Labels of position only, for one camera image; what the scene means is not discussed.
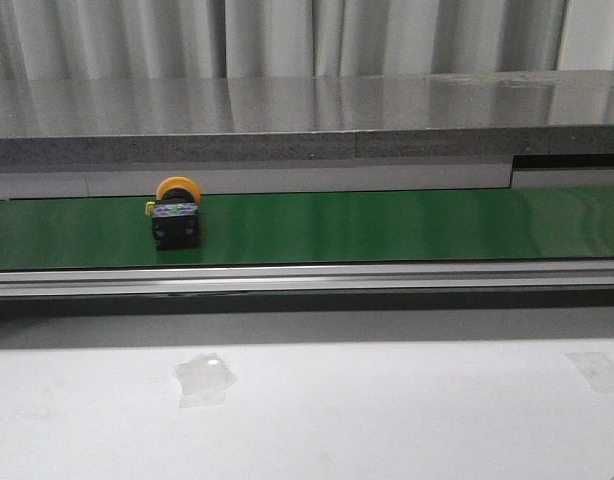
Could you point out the grey stone counter slab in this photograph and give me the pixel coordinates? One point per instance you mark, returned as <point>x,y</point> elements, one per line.
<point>121,137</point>

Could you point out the clear tape strip right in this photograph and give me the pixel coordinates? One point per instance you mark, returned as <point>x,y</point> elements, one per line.
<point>596,368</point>

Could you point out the yellow push button switch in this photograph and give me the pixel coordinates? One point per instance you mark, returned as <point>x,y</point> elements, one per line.
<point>175,214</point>

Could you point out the aluminium conveyor side rail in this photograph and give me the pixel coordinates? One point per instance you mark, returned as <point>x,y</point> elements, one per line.
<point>308,277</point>

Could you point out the green conveyor belt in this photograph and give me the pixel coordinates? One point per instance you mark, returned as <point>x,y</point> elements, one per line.
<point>341,227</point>

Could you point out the white pleated curtain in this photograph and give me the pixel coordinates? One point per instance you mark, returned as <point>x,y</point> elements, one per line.
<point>42,40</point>

